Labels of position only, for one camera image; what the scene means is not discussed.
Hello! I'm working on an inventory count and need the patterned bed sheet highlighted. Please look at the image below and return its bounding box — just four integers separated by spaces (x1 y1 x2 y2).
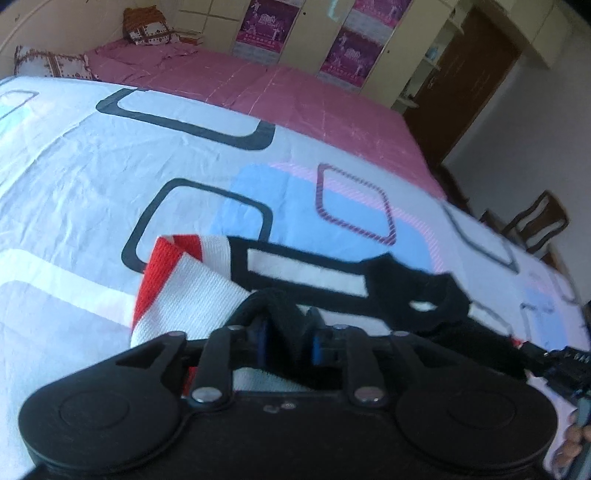
0 76 591 480

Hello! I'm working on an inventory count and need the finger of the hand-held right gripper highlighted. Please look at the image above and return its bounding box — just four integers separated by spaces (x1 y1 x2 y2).
517 340 561 372

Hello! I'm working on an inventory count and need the brown wooden door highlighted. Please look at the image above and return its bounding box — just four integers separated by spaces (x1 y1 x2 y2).
404 7 523 168

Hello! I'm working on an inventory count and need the wooden chair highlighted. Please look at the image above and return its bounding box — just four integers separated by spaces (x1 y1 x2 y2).
480 191 570 257

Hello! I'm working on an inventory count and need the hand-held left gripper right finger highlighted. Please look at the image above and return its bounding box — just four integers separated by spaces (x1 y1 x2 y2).
307 307 462 409

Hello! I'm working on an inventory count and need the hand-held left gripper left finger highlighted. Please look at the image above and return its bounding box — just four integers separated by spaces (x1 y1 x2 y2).
115 318 269 411

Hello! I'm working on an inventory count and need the corner shelf unit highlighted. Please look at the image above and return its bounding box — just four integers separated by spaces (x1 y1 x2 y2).
392 28 462 114

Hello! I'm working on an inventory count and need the orange patterned pillow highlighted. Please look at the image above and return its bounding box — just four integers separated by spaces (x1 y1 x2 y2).
122 6 184 46

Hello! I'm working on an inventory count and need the pink bed sheet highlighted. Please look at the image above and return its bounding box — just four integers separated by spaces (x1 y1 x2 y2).
88 39 448 200

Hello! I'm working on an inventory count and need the striped knit sweater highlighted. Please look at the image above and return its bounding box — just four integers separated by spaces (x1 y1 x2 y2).
129 234 527 403

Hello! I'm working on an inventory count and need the cream wardrobe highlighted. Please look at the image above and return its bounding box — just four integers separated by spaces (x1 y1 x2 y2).
175 0 575 114

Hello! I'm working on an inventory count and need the purple wall poster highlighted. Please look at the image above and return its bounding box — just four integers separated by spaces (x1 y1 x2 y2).
235 0 297 57
353 0 413 29
318 28 387 89

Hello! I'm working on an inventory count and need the person's right hand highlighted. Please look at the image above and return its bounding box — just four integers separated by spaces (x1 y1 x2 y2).
554 413 591 479

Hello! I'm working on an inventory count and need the white patterned pillow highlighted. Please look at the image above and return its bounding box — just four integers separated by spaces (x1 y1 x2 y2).
14 45 100 82

